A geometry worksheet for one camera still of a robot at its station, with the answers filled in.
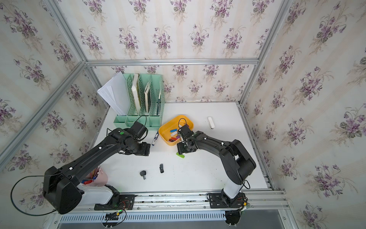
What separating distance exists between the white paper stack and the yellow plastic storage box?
11.9 inches

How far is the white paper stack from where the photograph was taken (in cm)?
93

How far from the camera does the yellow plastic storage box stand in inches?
38.2
